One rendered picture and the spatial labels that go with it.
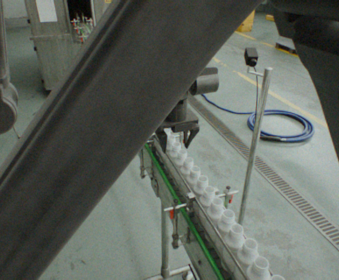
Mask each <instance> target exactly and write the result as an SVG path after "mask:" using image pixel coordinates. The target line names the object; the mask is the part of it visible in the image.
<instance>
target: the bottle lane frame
mask: <svg viewBox="0 0 339 280"><path fill-rule="evenodd" d="M143 161H144V167H147V166H151V161H152V162H153V167H151V168H152V169H153V176H154V180H156V182H157V185H158V197H159V198H160V200H161V202H162V204H163V206H164V208H170V207H172V202H173V200H175V198H176V199H177V200H178V205H181V204H182V203H181V201H180V200H179V198H180V197H178V196H177V194H176V191H174V189H173V185H171V183H170V180H168V179H167V177H166V175H165V174H164V172H163V170H162V168H161V165H160V164H159V163H158V161H157V160H156V158H155V156H154V154H153V152H152V151H151V150H150V148H149V145H148V143H146V144H145V145H144V147H143ZM151 168H148V169H145V170H146V172H147V174H149V173H151ZM166 213H167V215H168V217H169V218H170V212H166ZM192 217H193V216H192ZM192 217H190V216H188V215H187V213H186V212H185V209H184V207H183V208H180V211H179V213H178V214H177V234H178V235H179V236H180V235H184V234H186V233H187V228H188V229H189V230H190V235H188V238H190V244H188V243H186V244H183V247H184V249H185V251H186V253H187V255H188V257H189V258H190V260H191V263H192V265H193V267H194V269H195V271H196V273H197V274H198V276H199V279H200V280H230V279H225V278H224V277H223V275H222V273H221V270H223V269H219V267H218V265H217V264H216V263H215V260H217V259H218V258H213V257H212V255H211V253H210V250H212V249H208V248H207V247H206V245H205V243H204V242H205V241H206V240H203V239H202V238H201V235H200V233H202V232H197V230H196V228H195V225H197V224H193V222H192V220H191V218H192ZM170 220H171V219H170ZM171 222H172V224H173V219H172V220H171ZM186 238H187V236H185V237H182V238H180V240H181V242H182V243H183V242H186Z"/></svg>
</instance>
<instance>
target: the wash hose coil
mask: <svg viewBox="0 0 339 280"><path fill-rule="evenodd" d="M202 95H203V96H204V97H205V98H206V100H207V101H208V102H209V103H211V104H214V105H215V106H217V107H218V108H220V109H223V110H226V111H230V112H232V113H235V114H251V115H250V116H249V118H248V119H247V125H248V126H249V128H250V129H251V130H254V125H253V123H254V120H255V114H256V111H233V110H229V109H226V108H223V107H220V106H218V105H217V104H215V103H214V102H211V101H210V100H209V99H208V98H207V97H206V95H205V94H202ZM268 114H282V115H285V116H290V117H293V118H295V119H297V120H299V121H300V122H302V123H303V124H304V126H305V130H304V131H302V132H300V133H298V134H296V135H275V134H272V133H270V132H267V131H265V130H263V129H261V130H260V137H259V138H260V139H263V140H268V141H270V140H272V141H282V142H298V141H304V140H306V139H309V138H311V137H312V136H313V134H314V125H313V123H312V122H311V121H309V120H308V119H307V118H305V117H302V116H301V115H299V114H298V113H294V112H291V111H287V110H280V109H265V110H264V115H268ZM251 117H252V118H251ZM251 126H252V127H251ZM307 127H308V129H309V130H308V132H307ZM311 130H312V132H311ZM306 132H307V133H306ZM310 132H311V133H310ZM305 133H306V135H305ZM309 133H310V134H309ZM302 135H303V136H302Z"/></svg>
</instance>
